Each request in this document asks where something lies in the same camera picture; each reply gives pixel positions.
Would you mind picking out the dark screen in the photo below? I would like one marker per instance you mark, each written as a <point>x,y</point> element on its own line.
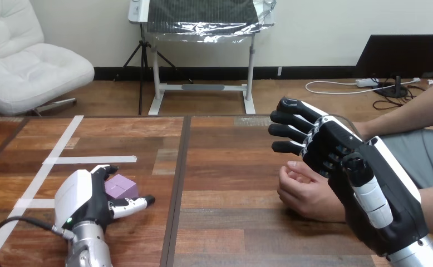
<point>404,51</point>

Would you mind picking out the white power strip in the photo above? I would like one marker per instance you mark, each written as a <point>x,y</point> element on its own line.
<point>365,82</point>

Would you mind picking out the white cushioned chair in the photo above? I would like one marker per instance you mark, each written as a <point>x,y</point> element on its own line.
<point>24,70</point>

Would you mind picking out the purple block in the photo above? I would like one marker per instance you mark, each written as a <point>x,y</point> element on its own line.
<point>122,187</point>

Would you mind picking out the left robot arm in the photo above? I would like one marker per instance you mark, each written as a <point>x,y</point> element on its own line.
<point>89,245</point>

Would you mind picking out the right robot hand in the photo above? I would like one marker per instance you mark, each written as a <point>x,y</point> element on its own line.
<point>382,173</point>

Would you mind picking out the black tripod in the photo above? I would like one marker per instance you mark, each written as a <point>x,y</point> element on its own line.
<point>141,73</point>

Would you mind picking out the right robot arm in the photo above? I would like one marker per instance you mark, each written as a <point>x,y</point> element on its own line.
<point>419,256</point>

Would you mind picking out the person's body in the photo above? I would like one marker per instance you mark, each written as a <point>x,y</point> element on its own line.
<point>423,158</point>

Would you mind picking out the white desk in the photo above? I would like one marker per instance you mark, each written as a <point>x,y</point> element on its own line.
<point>201,87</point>

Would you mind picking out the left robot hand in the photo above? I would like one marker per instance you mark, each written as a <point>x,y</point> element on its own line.
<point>74,199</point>

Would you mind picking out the person's hand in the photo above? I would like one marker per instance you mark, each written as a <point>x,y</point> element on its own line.
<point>308,197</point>

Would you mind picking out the foil sheet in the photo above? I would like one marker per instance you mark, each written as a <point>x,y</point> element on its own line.
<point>201,16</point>

